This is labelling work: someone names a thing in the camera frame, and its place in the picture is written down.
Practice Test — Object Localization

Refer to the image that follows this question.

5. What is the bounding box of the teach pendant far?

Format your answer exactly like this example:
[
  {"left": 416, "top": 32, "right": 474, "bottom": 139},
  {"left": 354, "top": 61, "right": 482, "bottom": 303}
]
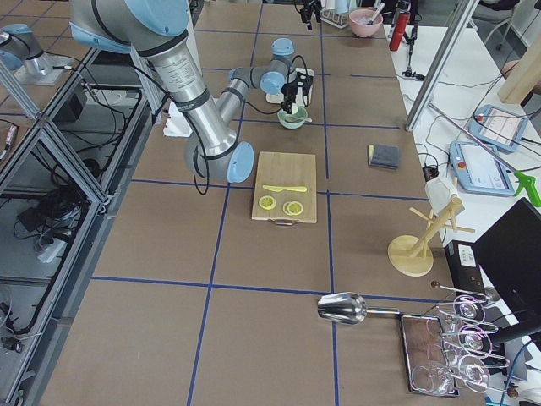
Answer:
[{"left": 468, "top": 104, "right": 529, "bottom": 153}]

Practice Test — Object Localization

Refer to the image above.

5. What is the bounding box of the lemon slice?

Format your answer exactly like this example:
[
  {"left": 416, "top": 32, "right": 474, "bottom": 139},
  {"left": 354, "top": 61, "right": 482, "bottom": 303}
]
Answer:
[
  {"left": 258, "top": 195, "right": 276, "bottom": 211},
  {"left": 288, "top": 201, "right": 303, "bottom": 216}
]

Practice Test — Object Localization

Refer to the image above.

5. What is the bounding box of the green spray nozzle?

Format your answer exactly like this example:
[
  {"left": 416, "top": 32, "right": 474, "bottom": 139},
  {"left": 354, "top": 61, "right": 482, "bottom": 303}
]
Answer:
[{"left": 513, "top": 171, "right": 538, "bottom": 199}]

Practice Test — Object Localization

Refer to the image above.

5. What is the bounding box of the light green bowl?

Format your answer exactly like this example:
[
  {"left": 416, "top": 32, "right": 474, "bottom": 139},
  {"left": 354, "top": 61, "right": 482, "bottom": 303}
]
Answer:
[{"left": 276, "top": 106, "right": 308, "bottom": 129}]

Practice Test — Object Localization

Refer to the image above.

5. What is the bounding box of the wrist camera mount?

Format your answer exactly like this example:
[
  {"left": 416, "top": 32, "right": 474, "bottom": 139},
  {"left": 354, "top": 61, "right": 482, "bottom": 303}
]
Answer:
[{"left": 296, "top": 71, "right": 314, "bottom": 97}]

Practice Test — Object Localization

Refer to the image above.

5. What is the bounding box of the yellow plastic knife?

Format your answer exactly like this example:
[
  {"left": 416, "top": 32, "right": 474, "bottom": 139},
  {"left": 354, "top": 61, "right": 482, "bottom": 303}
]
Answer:
[{"left": 262, "top": 184, "right": 308, "bottom": 193}]

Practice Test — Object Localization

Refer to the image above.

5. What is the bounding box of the teach pendant near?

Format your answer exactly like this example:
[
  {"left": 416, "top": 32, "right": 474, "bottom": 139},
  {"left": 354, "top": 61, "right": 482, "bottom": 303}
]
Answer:
[{"left": 449, "top": 141, "right": 515, "bottom": 196}]

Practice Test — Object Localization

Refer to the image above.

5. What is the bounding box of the red bottle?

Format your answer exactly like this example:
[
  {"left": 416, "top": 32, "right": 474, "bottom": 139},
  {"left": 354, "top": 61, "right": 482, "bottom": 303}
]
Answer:
[{"left": 389, "top": 0, "right": 411, "bottom": 52}]

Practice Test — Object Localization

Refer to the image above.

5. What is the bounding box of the white ceramic spoon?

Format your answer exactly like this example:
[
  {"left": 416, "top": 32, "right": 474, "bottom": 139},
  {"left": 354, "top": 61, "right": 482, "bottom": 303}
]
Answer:
[{"left": 290, "top": 117, "right": 313, "bottom": 125}]

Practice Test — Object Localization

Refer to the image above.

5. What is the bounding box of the bamboo cutting board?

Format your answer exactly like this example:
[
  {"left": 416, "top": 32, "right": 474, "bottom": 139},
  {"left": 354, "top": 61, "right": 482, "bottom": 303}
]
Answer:
[{"left": 251, "top": 151, "right": 317, "bottom": 223}]

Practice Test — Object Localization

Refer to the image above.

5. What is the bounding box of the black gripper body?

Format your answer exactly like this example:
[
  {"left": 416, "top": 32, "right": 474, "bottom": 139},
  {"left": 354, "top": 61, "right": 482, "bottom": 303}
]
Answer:
[
  {"left": 300, "top": 0, "right": 320, "bottom": 17},
  {"left": 282, "top": 80, "right": 298, "bottom": 102}
]

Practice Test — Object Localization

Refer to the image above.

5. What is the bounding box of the black monitor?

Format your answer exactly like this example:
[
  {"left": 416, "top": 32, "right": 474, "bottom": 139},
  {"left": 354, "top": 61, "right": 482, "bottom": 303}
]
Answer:
[{"left": 473, "top": 198, "right": 541, "bottom": 321}]

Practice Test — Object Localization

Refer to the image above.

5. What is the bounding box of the grey folded cloth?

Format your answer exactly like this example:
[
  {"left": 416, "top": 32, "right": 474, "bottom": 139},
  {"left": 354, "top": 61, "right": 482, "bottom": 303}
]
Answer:
[{"left": 368, "top": 144, "right": 401, "bottom": 169}]

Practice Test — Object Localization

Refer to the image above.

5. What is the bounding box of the upper lemon slice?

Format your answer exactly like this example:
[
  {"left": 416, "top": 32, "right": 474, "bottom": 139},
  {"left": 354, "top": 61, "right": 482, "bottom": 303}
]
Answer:
[{"left": 288, "top": 201, "right": 303, "bottom": 216}]

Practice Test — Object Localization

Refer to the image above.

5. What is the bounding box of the wooden mug tree stand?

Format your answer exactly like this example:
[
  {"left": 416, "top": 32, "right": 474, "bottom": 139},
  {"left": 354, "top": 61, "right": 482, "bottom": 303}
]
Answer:
[{"left": 387, "top": 194, "right": 475, "bottom": 277}]

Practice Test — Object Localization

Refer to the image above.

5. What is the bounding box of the teach pendant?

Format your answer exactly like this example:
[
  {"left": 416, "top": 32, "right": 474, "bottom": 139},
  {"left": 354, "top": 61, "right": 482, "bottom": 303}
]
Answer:
[
  {"left": 449, "top": 141, "right": 515, "bottom": 196},
  {"left": 468, "top": 104, "right": 529, "bottom": 153}
]

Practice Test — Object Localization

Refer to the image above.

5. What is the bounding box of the black glass rack tray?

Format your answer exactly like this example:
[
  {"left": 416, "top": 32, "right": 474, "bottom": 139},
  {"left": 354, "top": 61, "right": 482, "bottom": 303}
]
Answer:
[{"left": 399, "top": 314, "right": 447, "bottom": 395}]

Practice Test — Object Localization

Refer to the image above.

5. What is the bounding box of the pink bowl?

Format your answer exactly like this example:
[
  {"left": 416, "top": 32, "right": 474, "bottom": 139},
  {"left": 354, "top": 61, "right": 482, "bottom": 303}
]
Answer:
[{"left": 348, "top": 8, "right": 383, "bottom": 38}]

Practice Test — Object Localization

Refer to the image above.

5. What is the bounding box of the white bear serving tray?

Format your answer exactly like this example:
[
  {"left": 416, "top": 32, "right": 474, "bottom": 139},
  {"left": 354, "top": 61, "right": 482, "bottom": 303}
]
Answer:
[{"left": 265, "top": 67, "right": 314, "bottom": 107}]

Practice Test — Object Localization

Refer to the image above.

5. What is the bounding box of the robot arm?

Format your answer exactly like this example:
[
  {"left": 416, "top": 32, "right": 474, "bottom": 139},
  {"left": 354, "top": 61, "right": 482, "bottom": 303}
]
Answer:
[{"left": 70, "top": 0, "right": 294, "bottom": 183}]

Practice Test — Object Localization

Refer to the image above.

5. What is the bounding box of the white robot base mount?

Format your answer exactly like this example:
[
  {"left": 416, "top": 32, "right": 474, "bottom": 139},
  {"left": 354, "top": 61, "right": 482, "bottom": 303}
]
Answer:
[{"left": 162, "top": 0, "right": 204, "bottom": 139}]

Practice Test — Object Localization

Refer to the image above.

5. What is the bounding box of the metal scoop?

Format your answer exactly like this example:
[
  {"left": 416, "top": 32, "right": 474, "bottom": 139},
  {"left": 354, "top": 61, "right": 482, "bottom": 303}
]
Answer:
[{"left": 317, "top": 292, "right": 401, "bottom": 326}]

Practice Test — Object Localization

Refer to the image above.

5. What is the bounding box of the lower lemon slice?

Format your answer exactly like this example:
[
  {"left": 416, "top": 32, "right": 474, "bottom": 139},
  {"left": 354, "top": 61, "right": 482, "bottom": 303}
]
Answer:
[{"left": 258, "top": 195, "right": 276, "bottom": 211}]

